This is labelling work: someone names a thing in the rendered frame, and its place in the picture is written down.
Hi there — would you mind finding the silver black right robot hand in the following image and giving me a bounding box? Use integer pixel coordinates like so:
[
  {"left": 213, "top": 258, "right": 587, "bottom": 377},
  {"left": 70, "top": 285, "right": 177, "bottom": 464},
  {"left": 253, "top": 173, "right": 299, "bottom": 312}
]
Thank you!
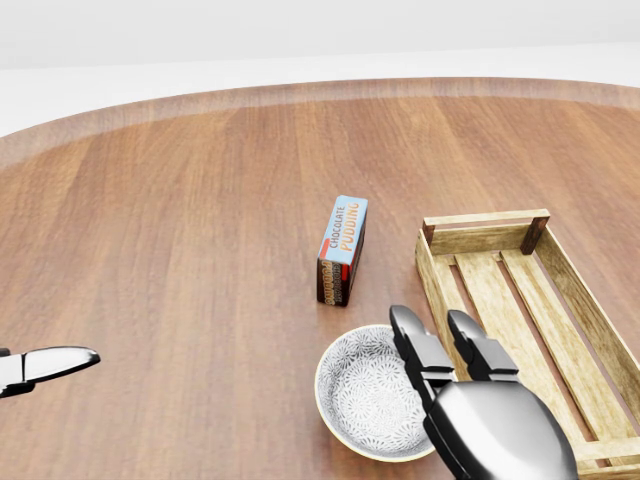
[{"left": 388, "top": 304, "right": 580, "bottom": 480}]

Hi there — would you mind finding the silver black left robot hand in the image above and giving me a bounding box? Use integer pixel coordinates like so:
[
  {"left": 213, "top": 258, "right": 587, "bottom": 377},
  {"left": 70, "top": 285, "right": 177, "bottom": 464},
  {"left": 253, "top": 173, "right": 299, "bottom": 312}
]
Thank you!
[{"left": 0, "top": 346, "right": 102, "bottom": 400}]

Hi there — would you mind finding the patterned white bowl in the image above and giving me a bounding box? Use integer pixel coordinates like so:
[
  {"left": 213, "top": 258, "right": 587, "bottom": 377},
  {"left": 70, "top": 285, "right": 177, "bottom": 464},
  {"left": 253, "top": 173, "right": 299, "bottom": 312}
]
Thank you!
[{"left": 314, "top": 324, "right": 438, "bottom": 463}]

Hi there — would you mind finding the wooden slat tray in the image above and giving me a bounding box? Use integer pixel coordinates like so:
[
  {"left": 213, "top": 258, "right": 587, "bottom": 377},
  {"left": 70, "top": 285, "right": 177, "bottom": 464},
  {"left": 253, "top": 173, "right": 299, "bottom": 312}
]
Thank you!
[{"left": 414, "top": 208, "right": 640, "bottom": 480}]

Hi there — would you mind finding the chocolate pudding box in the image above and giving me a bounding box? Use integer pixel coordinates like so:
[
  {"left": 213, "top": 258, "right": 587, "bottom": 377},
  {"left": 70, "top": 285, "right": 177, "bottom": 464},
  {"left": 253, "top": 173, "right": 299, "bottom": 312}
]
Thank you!
[{"left": 316, "top": 194, "right": 369, "bottom": 308}]

